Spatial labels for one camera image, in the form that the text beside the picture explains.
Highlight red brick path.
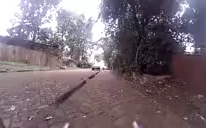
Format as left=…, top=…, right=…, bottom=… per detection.
left=34, top=70, right=192, bottom=128

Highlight dark dense trees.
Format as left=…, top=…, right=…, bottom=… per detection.
left=99, top=0, right=206, bottom=77

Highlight robot's own part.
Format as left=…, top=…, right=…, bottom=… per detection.
left=62, top=121, right=71, bottom=128
left=131, top=120, right=141, bottom=128

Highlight brown wooden fence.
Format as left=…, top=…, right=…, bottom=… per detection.
left=0, top=40, right=61, bottom=70

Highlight vehicle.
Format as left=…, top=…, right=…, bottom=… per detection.
left=91, top=64, right=102, bottom=71

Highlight row of trees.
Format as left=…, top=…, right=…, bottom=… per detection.
left=7, top=0, right=99, bottom=69

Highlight grass verge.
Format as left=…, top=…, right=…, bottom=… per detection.
left=0, top=59, right=59, bottom=74

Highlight red wall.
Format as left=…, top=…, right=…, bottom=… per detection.
left=170, top=53, right=206, bottom=98

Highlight building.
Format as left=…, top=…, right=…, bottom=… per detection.
left=0, top=26, right=55, bottom=53

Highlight leaf-strewn dirt verge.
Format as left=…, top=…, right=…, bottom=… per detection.
left=111, top=69, right=206, bottom=128

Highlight dark kerb strip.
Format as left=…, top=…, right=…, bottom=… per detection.
left=53, top=70, right=101, bottom=105

